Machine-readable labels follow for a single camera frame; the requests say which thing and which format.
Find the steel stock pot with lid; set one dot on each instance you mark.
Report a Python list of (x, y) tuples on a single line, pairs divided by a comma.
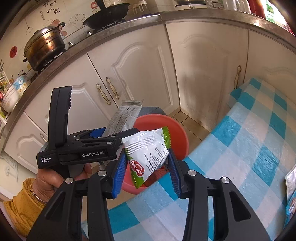
[(44, 46)]

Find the white cabinet door left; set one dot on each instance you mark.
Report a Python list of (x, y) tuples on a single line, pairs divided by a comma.
[(91, 104)]

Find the red plastic trash bin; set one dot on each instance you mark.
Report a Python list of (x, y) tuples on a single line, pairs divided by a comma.
[(178, 141)]

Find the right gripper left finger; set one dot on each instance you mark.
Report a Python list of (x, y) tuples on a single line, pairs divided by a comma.
[(61, 217)]

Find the blue stool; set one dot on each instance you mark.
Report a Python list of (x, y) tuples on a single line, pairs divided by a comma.
[(151, 110)]

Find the black wok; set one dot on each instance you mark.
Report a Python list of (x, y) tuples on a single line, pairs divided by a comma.
[(107, 15)]

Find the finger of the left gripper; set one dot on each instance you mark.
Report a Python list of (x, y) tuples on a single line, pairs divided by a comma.
[(85, 138), (97, 132)]

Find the blue checkered tablecloth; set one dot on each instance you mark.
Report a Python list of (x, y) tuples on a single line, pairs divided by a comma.
[(253, 145)]

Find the blue cartoon snack wrapper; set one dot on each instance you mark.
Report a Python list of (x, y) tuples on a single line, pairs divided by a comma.
[(290, 180)]

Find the white cabinet door middle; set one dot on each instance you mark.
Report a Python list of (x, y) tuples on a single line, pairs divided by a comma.
[(139, 66)]

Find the white ceramic bowl stack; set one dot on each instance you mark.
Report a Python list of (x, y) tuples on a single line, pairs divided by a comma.
[(14, 93)]

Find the yellow sleeved left forearm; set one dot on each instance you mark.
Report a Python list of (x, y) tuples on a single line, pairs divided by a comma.
[(23, 209)]

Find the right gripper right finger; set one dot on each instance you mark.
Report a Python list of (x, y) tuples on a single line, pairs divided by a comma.
[(233, 217)]

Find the person's left hand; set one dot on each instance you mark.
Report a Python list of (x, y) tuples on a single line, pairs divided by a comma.
[(46, 183)]

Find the green white snack wrapper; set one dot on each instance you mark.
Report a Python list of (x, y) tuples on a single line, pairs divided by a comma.
[(146, 151)]

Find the white mug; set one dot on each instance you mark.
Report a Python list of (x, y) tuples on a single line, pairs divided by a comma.
[(237, 5)]

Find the white corner cabinet door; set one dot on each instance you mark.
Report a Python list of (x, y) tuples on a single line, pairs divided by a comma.
[(210, 61)]

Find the silver foil packet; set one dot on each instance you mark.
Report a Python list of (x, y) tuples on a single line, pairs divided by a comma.
[(124, 118)]

